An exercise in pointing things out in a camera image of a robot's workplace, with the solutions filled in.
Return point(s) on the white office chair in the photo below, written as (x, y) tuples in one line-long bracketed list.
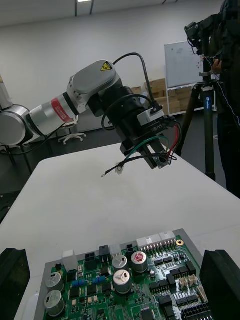
[(72, 136)]

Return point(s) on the brown cardboard box stack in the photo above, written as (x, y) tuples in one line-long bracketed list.
[(178, 100), (156, 91)]

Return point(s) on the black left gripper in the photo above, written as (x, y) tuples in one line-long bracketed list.
[(130, 145)]

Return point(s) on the milky plastic box with lid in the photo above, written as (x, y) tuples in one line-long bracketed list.
[(27, 308)]

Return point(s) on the whiteboard on stand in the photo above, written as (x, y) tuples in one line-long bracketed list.
[(180, 65)]

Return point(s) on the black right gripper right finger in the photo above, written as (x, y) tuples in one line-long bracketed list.
[(222, 285)]

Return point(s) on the person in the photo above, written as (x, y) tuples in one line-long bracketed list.
[(230, 150)]

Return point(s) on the pale grey left wrist camera box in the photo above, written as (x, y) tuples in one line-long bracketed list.
[(150, 117)]

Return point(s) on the person's hand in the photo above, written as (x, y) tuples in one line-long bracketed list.
[(217, 66)]

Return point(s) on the black video camera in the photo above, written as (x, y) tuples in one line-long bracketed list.
[(200, 32)]

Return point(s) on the black tripod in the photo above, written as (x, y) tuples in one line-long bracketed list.
[(209, 125)]

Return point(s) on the silver and black left arm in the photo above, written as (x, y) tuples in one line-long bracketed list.
[(92, 77)]

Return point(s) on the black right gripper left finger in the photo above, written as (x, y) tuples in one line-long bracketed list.
[(12, 280)]

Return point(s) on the green circuit board in grey frame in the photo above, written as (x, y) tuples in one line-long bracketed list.
[(140, 285)]

